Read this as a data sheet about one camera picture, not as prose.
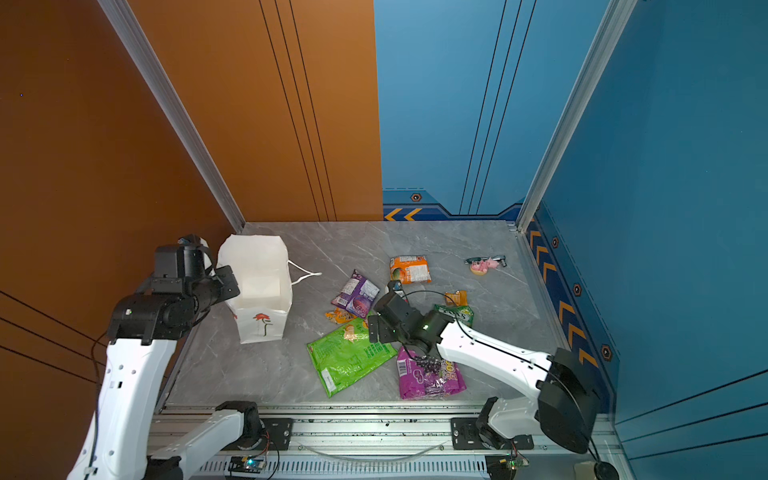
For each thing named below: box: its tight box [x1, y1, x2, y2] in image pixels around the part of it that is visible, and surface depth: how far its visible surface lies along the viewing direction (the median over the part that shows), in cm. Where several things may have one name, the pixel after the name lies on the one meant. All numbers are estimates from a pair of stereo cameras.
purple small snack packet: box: [331, 269, 380, 319], surface depth 98 cm
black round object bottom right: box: [594, 461, 620, 480], surface depth 62 cm
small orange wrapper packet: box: [444, 290, 469, 307], surface depth 98 cm
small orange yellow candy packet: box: [324, 307, 357, 324], surface depth 93 cm
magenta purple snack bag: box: [397, 346, 467, 400], surface depth 79 cm
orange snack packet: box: [390, 255, 432, 285], surface depth 104 cm
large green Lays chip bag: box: [306, 318, 398, 398], surface depth 87 cm
